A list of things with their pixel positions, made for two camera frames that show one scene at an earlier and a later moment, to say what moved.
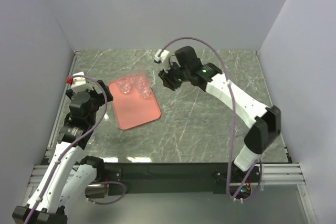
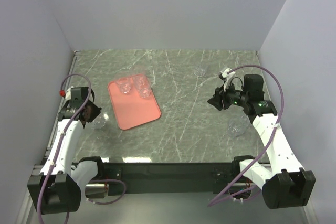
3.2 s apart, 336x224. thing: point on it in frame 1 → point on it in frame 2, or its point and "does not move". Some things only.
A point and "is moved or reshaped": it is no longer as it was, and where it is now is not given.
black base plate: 182,179 does not move
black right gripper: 167,82 → 217,100
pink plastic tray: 131,109 does not move
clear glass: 91,139 is moved or reshaped
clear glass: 124,84 does not move
